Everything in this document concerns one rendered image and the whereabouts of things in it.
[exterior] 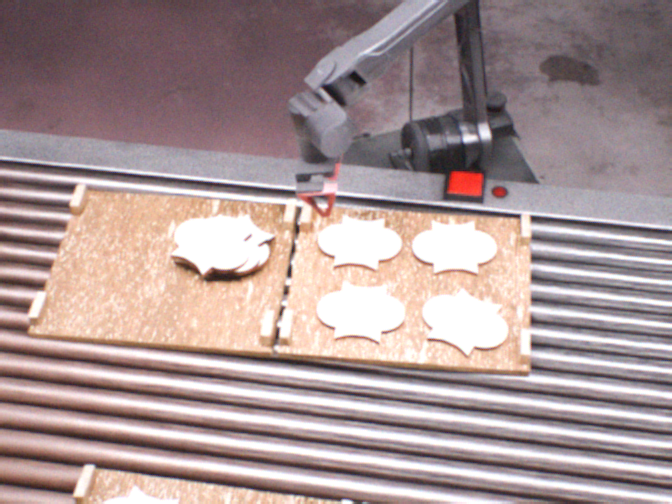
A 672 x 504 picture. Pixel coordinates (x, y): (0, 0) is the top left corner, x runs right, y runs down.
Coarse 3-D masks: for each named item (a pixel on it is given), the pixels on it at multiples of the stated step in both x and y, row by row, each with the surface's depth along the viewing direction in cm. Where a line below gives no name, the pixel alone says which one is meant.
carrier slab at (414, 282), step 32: (320, 224) 227; (384, 224) 227; (416, 224) 227; (448, 224) 226; (480, 224) 226; (512, 224) 226; (320, 256) 221; (512, 256) 221; (320, 288) 216; (416, 288) 216; (448, 288) 216; (480, 288) 216; (512, 288) 215; (416, 320) 211; (512, 320) 210; (288, 352) 206; (320, 352) 206; (352, 352) 206; (384, 352) 206; (416, 352) 206; (448, 352) 206; (480, 352) 206; (512, 352) 206
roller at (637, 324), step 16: (0, 256) 226; (16, 256) 226; (32, 256) 225; (48, 256) 225; (288, 288) 220; (544, 304) 215; (544, 320) 214; (560, 320) 214; (576, 320) 213; (592, 320) 213; (608, 320) 213; (624, 320) 212; (640, 320) 212; (656, 320) 212; (656, 336) 212
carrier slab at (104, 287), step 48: (96, 192) 234; (96, 240) 225; (144, 240) 225; (288, 240) 224; (48, 288) 217; (96, 288) 217; (144, 288) 217; (192, 288) 216; (240, 288) 216; (48, 336) 210; (96, 336) 209; (144, 336) 209; (192, 336) 209; (240, 336) 209
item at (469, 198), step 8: (448, 168) 237; (456, 168) 237; (464, 168) 237; (448, 176) 236; (448, 192) 233; (448, 200) 234; (456, 200) 233; (464, 200) 233; (472, 200) 233; (480, 200) 232
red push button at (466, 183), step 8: (456, 176) 236; (464, 176) 236; (472, 176) 236; (480, 176) 236; (456, 184) 235; (464, 184) 235; (472, 184) 235; (480, 184) 235; (456, 192) 233; (464, 192) 233; (472, 192) 233
